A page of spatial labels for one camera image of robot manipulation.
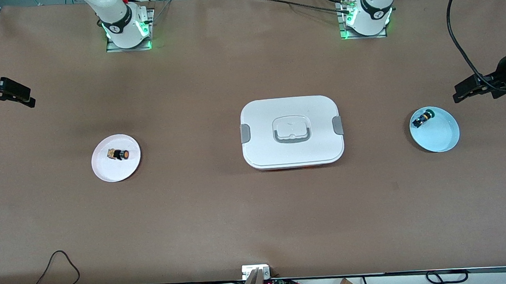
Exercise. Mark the light blue round plate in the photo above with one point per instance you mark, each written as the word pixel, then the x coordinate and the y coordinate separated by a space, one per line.
pixel 439 135

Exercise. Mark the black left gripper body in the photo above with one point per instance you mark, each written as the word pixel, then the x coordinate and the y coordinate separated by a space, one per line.
pixel 501 74

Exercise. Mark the silver camera mount bracket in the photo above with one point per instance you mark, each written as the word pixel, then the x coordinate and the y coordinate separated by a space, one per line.
pixel 255 273

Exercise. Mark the pale pink round plate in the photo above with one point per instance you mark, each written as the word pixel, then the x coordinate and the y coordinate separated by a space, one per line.
pixel 117 171

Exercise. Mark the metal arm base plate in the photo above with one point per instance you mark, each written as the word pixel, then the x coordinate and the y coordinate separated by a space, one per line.
pixel 130 48
pixel 363 37

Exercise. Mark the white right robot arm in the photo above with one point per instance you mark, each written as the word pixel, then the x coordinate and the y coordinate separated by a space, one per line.
pixel 115 18

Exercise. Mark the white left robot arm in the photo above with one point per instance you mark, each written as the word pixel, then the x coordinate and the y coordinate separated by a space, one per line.
pixel 374 0

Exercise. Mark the white lidded box grey clips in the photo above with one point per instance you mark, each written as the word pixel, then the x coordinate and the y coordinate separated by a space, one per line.
pixel 293 150

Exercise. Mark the green push-button switch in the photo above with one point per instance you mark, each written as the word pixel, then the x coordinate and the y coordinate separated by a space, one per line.
pixel 421 120

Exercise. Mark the orange push-button switch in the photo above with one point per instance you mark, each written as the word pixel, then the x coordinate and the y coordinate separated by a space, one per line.
pixel 122 155

